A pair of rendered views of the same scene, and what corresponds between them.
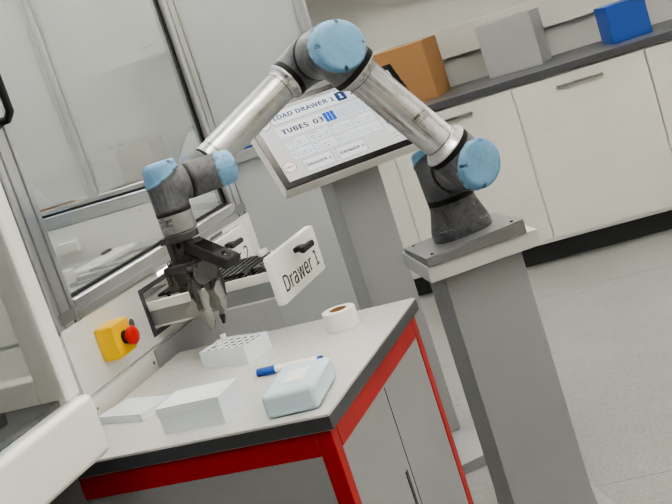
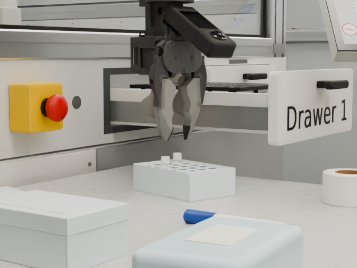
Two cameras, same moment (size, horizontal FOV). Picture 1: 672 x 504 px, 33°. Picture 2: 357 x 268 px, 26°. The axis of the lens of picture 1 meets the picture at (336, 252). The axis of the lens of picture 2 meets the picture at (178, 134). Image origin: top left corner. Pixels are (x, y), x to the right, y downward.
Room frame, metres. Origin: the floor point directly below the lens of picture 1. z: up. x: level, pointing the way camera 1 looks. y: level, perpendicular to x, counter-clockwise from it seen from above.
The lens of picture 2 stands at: (1.26, 0.02, 0.96)
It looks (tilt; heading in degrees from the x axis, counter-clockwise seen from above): 6 degrees down; 13
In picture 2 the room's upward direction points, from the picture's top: straight up
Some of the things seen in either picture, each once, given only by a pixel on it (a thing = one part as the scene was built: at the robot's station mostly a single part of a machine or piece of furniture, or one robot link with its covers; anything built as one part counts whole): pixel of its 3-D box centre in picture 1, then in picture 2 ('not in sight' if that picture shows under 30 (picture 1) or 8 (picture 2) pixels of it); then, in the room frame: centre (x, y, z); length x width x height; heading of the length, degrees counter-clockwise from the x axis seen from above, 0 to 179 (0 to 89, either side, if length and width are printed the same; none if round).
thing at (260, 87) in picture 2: (254, 263); (260, 87); (2.57, 0.19, 0.90); 0.18 x 0.02 x 0.01; 159
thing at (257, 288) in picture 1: (216, 288); (205, 105); (2.61, 0.29, 0.86); 0.40 x 0.26 x 0.06; 69
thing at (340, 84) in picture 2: (302, 247); (330, 84); (2.52, 0.07, 0.91); 0.07 x 0.04 x 0.01; 159
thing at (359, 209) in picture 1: (394, 299); not in sight; (3.44, -0.13, 0.51); 0.50 x 0.45 x 1.02; 19
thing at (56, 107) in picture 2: (130, 335); (54, 107); (2.32, 0.46, 0.88); 0.04 x 0.03 x 0.04; 159
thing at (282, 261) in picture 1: (295, 263); (314, 103); (2.53, 0.09, 0.87); 0.29 x 0.02 x 0.11; 159
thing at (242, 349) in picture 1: (235, 350); (183, 178); (2.30, 0.26, 0.78); 0.12 x 0.08 x 0.04; 53
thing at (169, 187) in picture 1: (166, 187); not in sight; (2.37, 0.29, 1.14); 0.09 x 0.08 x 0.11; 112
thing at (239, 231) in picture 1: (227, 257); (241, 90); (2.94, 0.27, 0.87); 0.29 x 0.02 x 0.11; 159
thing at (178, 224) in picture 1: (176, 224); not in sight; (2.36, 0.30, 1.06); 0.08 x 0.08 x 0.05
